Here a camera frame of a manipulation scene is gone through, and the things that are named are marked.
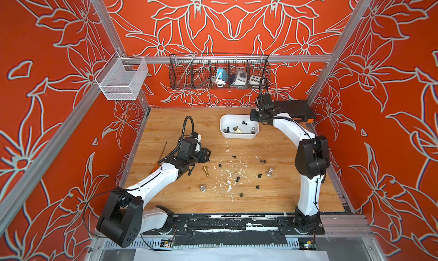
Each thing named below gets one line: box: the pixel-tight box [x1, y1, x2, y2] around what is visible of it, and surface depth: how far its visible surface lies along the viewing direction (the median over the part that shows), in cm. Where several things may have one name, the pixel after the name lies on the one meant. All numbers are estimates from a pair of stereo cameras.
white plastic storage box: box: [219, 113, 260, 140], surface depth 109 cm
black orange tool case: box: [273, 99, 316, 122], surface depth 119 cm
